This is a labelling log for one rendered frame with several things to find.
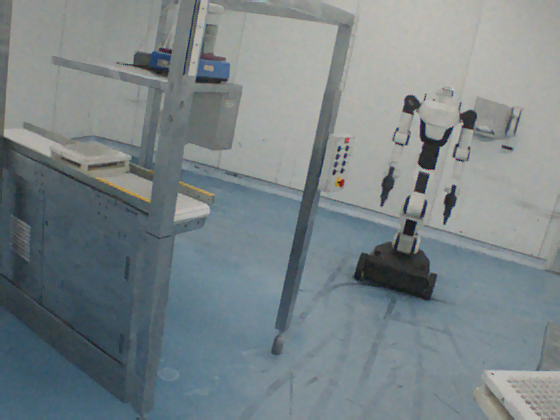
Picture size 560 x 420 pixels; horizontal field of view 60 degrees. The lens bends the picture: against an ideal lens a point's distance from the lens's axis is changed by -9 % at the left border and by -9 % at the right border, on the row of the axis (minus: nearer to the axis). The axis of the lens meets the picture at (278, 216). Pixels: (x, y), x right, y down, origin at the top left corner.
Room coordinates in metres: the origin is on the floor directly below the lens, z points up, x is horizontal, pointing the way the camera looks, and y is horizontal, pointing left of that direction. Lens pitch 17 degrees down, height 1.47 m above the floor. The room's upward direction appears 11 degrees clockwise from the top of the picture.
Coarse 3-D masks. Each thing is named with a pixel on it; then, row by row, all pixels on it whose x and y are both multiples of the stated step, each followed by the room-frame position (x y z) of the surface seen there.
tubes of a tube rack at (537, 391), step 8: (520, 384) 0.88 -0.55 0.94; (528, 384) 0.88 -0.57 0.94; (536, 384) 0.88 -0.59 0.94; (544, 384) 0.88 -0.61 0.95; (552, 384) 0.90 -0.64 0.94; (528, 392) 0.85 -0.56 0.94; (536, 392) 0.85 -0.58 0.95; (544, 392) 0.86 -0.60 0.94; (552, 392) 0.86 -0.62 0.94; (536, 400) 0.82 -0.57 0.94; (544, 400) 0.83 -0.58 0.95; (552, 400) 0.83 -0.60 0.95; (544, 408) 0.80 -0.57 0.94; (552, 408) 0.80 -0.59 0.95; (552, 416) 0.78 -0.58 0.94
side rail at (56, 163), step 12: (12, 144) 2.06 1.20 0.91; (36, 156) 1.96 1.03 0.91; (48, 156) 1.92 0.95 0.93; (60, 168) 1.87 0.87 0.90; (72, 168) 1.83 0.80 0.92; (84, 180) 1.79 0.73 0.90; (96, 180) 1.75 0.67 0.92; (108, 192) 1.72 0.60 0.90; (120, 192) 1.68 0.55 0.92; (144, 204) 1.62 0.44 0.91
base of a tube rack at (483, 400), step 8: (480, 392) 0.91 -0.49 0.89; (480, 400) 0.89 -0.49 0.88; (488, 400) 0.88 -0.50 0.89; (496, 400) 0.88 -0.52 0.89; (488, 408) 0.86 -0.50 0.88; (496, 408) 0.86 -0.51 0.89; (504, 408) 0.86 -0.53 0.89; (488, 416) 0.85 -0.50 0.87; (496, 416) 0.83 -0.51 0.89; (504, 416) 0.83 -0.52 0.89
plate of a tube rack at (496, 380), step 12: (492, 372) 0.92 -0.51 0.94; (504, 372) 0.93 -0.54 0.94; (516, 372) 0.93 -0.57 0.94; (528, 372) 0.94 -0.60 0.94; (540, 372) 0.95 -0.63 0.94; (552, 372) 0.96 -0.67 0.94; (492, 384) 0.88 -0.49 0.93; (504, 384) 0.88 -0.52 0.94; (504, 396) 0.84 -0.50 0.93; (516, 396) 0.84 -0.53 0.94; (516, 408) 0.80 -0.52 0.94; (528, 408) 0.80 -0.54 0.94
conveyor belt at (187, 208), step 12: (12, 132) 2.36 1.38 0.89; (24, 132) 2.40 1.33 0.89; (24, 144) 2.18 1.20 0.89; (36, 144) 2.21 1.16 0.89; (48, 144) 2.25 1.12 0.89; (60, 144) 2.30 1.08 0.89; (108, 180) 1.88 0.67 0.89; (120, 180) 1.91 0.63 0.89; (132, 180) 1.94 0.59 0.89; (144, 180) 1.97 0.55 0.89; (144, 192) 1.82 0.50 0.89; (132, 204) 1.67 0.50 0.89; (180, 204) 1.76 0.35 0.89; (192, 204) 1.79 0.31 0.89; (204, 204) 1.82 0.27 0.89; (180, 216) 1.69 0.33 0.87; (192, 216) 1.74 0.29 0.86; (204, 216) 1.81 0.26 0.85
